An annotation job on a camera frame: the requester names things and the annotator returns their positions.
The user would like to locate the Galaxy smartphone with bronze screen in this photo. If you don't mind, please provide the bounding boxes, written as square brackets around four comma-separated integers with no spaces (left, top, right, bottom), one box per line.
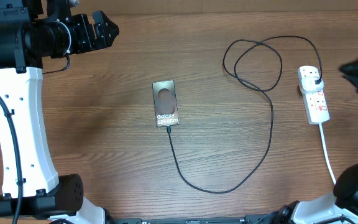
[152,80,180,128]

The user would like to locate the black USB charging cable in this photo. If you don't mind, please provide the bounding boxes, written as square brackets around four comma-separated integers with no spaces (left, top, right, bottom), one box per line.
[165,35,323,195]

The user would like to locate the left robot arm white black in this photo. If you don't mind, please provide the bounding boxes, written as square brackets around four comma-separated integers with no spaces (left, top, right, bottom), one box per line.
[0,0,119,223]

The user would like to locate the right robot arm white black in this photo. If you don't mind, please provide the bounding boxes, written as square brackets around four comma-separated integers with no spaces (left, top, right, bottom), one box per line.
[257,59,358,223]

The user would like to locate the white charger plug adapter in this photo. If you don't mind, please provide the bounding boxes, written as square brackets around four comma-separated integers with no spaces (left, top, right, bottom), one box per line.
[299,77,324,94]

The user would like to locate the white power strip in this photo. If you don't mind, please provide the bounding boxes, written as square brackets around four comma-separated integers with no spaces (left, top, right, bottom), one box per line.
[297,65,330,124]

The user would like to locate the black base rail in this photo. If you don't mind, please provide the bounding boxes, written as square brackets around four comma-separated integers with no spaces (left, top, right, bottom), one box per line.
[107,212,277,224]

